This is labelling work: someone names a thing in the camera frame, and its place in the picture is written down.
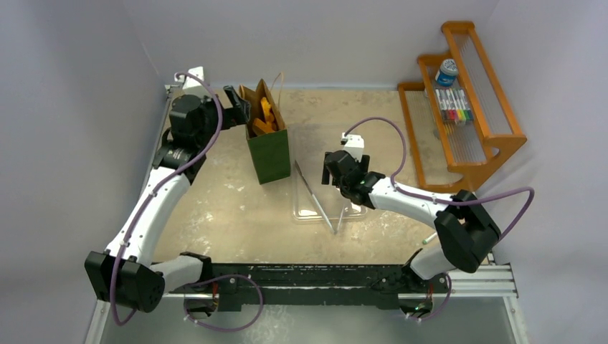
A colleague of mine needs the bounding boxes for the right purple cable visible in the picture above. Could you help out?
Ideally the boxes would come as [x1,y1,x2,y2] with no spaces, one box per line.
[343,116,536,243]

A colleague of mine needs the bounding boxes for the blue white jar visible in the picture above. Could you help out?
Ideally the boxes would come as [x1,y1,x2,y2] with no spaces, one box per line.
[434,59,459,87]

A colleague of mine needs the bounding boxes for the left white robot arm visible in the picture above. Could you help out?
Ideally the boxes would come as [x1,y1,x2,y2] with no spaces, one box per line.
[85,86,250,312]

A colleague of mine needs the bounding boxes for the orange wooden shelf rack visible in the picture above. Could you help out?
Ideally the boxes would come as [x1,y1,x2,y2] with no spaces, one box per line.
[397,21,527,193]

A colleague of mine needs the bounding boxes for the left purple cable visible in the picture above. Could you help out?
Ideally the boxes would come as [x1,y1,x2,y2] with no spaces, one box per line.
[109,71,224,328]

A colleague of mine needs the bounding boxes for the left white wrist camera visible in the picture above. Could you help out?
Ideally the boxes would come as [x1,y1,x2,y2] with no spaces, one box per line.
[182,66,206,97]

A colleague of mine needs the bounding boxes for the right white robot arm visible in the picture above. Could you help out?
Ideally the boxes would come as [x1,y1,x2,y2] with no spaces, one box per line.
[322,150,500,292]

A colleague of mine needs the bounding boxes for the green paper bag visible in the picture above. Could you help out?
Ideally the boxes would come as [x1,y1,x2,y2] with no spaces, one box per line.
[239,79,291,184]

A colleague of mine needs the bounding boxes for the aluminium frame rail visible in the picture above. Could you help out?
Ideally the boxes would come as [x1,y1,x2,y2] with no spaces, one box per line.
[449,264,518,297]

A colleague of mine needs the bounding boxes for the purple cable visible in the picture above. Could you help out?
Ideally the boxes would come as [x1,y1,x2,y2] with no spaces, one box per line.
[109,71,224,328]
[343,116,536,243]

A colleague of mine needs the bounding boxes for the coloured marker set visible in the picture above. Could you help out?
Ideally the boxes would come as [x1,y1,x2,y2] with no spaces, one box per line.
[434,87,474,125]

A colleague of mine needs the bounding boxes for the green white marker pen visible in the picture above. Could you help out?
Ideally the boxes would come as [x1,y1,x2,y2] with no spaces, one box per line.
[422,233,437,245]

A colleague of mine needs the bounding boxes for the metal tongs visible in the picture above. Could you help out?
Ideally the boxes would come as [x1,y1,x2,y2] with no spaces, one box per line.
[294,160,342,235]

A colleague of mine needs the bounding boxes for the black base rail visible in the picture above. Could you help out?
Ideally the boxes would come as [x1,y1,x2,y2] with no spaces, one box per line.
[177,263,448,312]

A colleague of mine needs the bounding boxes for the clear plastic tray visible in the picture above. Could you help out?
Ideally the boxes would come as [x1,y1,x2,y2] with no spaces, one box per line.
[292,159,369,224]

